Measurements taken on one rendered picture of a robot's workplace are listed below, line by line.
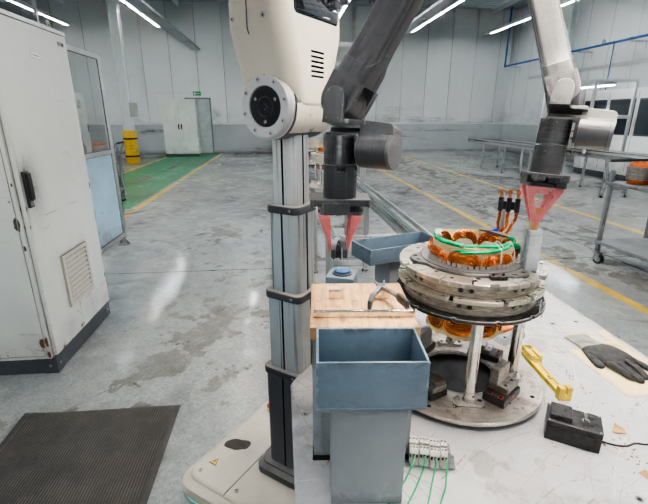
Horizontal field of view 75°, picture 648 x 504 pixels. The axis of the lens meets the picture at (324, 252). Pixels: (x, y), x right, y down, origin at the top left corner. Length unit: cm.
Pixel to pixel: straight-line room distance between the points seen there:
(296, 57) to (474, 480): 94
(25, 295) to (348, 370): 232
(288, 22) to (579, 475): 108
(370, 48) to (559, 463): 82
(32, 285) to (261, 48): 201
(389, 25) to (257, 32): 44
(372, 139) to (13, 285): 237
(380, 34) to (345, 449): 65
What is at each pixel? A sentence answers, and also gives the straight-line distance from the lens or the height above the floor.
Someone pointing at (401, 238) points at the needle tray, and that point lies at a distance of 131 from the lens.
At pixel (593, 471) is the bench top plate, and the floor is 78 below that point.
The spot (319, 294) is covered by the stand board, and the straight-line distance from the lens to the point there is 85.
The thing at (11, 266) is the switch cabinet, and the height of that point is 66.
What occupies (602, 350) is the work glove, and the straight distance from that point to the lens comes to 140.
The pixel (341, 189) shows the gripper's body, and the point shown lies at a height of 129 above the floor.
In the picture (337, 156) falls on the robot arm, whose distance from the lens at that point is 70.
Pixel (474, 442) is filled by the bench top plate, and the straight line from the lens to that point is 98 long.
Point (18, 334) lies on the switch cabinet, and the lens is 291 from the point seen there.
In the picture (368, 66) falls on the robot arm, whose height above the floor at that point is 148.
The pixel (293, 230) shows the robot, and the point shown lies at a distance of 115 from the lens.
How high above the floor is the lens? 141
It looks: 18 degrees down
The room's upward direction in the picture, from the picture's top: straight up
